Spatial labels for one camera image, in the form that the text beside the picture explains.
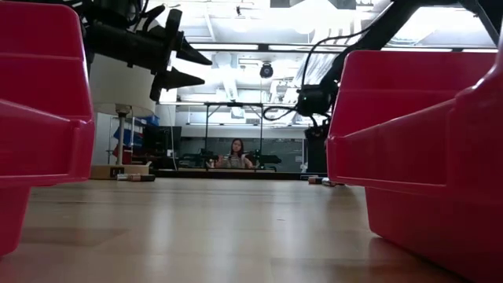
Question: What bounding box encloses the distant black station frame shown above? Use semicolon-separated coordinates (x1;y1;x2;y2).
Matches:
204;101;265;171

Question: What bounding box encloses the black monitor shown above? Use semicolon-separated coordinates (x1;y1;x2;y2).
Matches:
141;125;182;160

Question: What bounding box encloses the person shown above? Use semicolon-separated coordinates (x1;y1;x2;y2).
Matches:
215;138;256;170

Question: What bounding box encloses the black partition curtain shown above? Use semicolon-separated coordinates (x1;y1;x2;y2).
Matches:
304;125;329;175

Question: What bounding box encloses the black hanging dome camera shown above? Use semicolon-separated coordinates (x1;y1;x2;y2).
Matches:
259;61;275;80

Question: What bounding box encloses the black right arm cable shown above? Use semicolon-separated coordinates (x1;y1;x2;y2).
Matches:
262;25;373;122

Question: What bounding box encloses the red plastic bin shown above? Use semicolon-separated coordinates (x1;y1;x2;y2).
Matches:
325;23;503;283
0;1;96;257

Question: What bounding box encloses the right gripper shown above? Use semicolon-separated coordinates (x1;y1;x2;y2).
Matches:
296;83;340;119

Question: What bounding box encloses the white shade table lamp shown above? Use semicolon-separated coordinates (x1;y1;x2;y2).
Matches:
89;53;158;181

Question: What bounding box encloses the black aluminium table frame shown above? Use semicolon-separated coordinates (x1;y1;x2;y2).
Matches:
151;168;329;182

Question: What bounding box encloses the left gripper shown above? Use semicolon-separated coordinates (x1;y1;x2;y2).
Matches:
83;8;214;103

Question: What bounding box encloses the long black ceiling light bar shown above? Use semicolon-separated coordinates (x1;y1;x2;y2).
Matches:
188;41;499;55

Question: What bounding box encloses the storage shelf with blue bins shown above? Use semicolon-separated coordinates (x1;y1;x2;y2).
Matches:
108;114;161;166

